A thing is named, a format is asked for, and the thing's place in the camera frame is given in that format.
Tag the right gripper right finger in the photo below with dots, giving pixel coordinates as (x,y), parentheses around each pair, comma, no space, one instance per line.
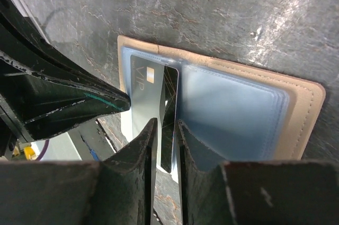
(264,192)

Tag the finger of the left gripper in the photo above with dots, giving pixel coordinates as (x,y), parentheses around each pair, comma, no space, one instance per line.
(26,46)
(40,100)

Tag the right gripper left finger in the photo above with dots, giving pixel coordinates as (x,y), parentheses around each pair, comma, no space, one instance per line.
(118,190)

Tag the beige leather card holder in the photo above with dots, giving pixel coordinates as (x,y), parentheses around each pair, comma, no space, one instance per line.
(235,112)

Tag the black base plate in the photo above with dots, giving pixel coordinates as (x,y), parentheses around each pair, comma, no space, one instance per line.
(92,142)

